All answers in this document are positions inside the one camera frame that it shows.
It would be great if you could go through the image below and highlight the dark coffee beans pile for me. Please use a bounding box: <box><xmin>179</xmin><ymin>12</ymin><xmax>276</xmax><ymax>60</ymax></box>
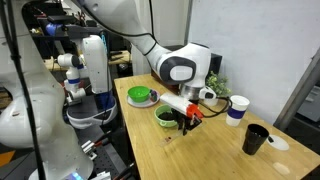
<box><xmin>157</xmin><ymin>111</ymin><xmax>176</xmax><ymax>122</ymax></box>

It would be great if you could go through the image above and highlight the wooden background desk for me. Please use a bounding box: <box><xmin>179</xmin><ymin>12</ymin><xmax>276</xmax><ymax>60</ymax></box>
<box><xmin>42</xmin><ymin>49</ymin><xmax>132</xmax><ymax>73</ymax></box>

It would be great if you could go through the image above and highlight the white tube with red end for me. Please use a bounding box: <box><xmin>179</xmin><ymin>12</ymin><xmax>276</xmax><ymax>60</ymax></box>
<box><xmin>159</xmin><ymin>92</ymin><xmax>205</xmax><ymax>120</ymax></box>

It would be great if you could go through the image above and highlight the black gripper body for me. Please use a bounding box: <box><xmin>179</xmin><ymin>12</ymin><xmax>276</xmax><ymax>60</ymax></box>
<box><xmin>173</xmin><ymin>110</ymin><xmax>203</xmax><ymax>130</ymax></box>

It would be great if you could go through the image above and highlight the white paper cup blue band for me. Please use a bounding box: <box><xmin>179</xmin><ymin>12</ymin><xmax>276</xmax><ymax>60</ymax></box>
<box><xmin>225</xmin><ymin>94</ymin><xmax>251</xmax><ymax>128</ymax></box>

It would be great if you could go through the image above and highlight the wooden spoon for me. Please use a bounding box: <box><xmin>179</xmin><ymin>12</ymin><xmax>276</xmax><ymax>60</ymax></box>
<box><xmin>158</xmin><ymin>122</ymin><xmax>204</xmax><ymax>148</ymax></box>

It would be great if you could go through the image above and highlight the bright dark green bowl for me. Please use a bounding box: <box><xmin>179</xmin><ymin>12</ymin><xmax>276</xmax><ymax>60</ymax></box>
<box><xmin>127</xmin><ymin>85</ymin><xmax>152</xmax><ymax>103</ymax></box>

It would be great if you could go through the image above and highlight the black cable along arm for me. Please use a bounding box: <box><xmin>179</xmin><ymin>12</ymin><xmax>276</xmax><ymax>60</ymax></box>
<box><xmin>0</xmin><ymin>0</ymin><xmax>46</xmax><ymax>180</ymax></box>

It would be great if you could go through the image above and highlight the pale lavender round plate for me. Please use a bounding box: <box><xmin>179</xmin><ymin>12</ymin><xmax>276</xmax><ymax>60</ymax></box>
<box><xmin>126</xmin><ymin>90</ymin><xmax>162</xmax><ymax>109</ymax></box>

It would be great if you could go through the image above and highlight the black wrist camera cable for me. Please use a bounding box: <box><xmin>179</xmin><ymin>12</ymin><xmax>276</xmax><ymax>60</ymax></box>
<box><xmin>197</xmin><ymin>95</ymin><xmax>233</xmax><ymax>119</ymax></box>

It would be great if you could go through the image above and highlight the grey metal frame beam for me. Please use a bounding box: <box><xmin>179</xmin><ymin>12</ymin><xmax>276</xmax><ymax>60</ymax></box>
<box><xmin>272</xmin><ymin>49</ymin><xmax>320</xmax><ymax>132</ymax></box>

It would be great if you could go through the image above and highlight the silver metal bracket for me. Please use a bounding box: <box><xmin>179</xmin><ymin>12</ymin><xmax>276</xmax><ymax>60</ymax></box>
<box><xmin>81</xmin><ymin>139</ymin><xmax>99</xmax><ymax>162</ymax></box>

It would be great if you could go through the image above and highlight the small green plant white pot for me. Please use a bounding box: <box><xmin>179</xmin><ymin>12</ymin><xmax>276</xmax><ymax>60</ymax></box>
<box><xmin>205</xmin><ymin>70</ymin><xmax>233</xmax><ymax>108</ymax></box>

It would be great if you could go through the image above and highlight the black plastic cup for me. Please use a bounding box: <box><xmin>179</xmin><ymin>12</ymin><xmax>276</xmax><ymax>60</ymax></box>
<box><xmin>241</xmin><ymin>123</ymin><xmax>271</xmax><ymax>156</ymax></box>

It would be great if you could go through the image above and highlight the light-green bowl with handles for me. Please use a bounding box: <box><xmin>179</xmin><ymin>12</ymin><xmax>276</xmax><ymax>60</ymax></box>
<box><xmin>153</xmin><ymin>104</ymin><xmax>180</xmax><ymax>129</ymax></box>

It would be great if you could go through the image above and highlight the black optical breadboard base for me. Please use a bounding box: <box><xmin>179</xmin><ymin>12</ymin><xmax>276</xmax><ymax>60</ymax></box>
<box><xmin>74</xmin><ymin>124</ymin><xmax>143</xmax><ymax>180</ymax></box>

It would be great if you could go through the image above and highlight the white and blue mobile robot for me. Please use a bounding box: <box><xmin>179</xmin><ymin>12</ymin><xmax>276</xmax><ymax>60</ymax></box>
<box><xmin>56</xmin><ymin>34</ymin><xmax>119</xmax><ymax>130</ymax></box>

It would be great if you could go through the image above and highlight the black equipment shelf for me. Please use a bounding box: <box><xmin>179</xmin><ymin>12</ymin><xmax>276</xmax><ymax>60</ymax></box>
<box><xmin>15</xmin><ymin>0</ymin><xmax>113</xmax><ymax>63</ymax></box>

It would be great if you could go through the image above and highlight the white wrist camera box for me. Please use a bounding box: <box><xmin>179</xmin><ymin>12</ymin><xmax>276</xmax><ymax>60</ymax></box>
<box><xmin>198</xmin><ymin>85</ymin><xmax>218</xmax><ymax>101</ymax></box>

